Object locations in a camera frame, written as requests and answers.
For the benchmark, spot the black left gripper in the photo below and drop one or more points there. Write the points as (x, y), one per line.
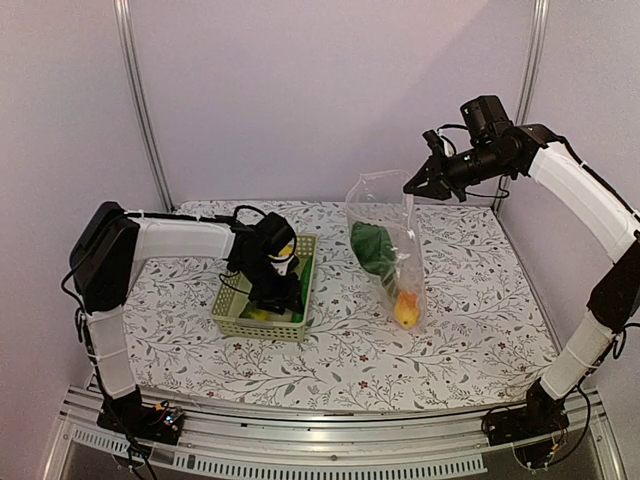
(287, 298)

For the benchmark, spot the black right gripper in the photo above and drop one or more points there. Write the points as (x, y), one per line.
(440, 183)

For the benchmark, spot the pale green plastic basket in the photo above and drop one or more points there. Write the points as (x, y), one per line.
(231, 299)

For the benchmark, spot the clear zip top bag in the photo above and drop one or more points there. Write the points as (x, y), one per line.
(377, 198)

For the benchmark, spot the green white bok choy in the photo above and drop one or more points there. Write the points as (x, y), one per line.
(374, 250)

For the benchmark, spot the orange yellow mango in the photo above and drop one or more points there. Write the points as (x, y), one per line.
(406, 310)

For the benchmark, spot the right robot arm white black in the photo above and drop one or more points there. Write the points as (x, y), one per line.
(536, 153)

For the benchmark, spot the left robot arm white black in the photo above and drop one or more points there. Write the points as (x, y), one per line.
(105, 262)

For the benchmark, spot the yellow green pear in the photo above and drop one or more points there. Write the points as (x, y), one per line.
(252, 313)

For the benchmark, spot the light green cucumber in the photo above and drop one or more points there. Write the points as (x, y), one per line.
(304, 283)

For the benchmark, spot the yellow lemon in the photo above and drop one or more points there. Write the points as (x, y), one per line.
(284, 254)

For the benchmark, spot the floral patterned table mat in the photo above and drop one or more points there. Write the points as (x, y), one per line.
(483, 340)

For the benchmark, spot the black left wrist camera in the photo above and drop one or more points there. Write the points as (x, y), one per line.
(277, 233)

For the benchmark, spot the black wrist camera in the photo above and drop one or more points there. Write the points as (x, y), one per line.
(277, 233)
(485, 119)

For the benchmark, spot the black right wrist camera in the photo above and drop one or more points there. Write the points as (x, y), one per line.
(485, 119)

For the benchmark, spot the aluminium front rail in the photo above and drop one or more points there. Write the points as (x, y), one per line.
(229, 440)

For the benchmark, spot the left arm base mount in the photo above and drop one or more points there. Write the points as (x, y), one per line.
(161, 423)

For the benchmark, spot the right aluminium frame post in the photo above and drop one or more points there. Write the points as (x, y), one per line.
(533, 59)

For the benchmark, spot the aluminium frame post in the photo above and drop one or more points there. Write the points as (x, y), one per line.
(135, 80)
(533, 59)

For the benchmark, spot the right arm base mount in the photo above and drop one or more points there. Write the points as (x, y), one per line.
(540, 425)

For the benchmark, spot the left aluminium frame post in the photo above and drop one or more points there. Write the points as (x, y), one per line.
(135, 80)

